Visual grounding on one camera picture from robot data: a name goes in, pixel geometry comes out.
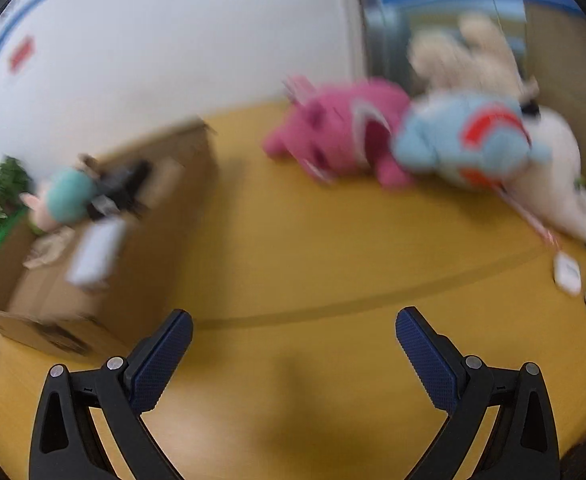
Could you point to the white earphone case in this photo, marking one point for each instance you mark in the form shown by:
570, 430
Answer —
567, 272

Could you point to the crumpled brown paper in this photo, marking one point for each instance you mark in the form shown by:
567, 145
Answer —
48, 252

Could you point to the green artificial plant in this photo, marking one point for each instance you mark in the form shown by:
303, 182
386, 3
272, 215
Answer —
0, 195

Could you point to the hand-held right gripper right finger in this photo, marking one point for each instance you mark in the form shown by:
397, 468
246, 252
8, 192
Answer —
425, 355

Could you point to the white plastic packet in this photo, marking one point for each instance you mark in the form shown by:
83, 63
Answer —
95, 252

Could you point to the pink pig plush toy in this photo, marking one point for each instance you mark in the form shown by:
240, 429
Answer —
68, 200

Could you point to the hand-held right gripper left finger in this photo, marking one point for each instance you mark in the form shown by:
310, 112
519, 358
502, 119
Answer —
160, 360

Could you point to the light blue plush toy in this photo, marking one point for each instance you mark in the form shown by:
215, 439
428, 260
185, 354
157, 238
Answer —
438, 135

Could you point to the small black box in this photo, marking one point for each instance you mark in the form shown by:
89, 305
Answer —
123, 185

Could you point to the white plush toy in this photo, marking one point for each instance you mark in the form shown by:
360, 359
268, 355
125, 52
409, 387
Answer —
558, 180

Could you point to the metal door frame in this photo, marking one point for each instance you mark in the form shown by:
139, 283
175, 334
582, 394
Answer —
373, 20

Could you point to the brown cardboard box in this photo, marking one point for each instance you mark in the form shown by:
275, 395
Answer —
173, 240

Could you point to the beige plush toy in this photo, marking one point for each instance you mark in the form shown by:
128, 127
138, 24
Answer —
453, 60

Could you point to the yellow wooden desktop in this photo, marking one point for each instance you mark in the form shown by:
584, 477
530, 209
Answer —
298, 270

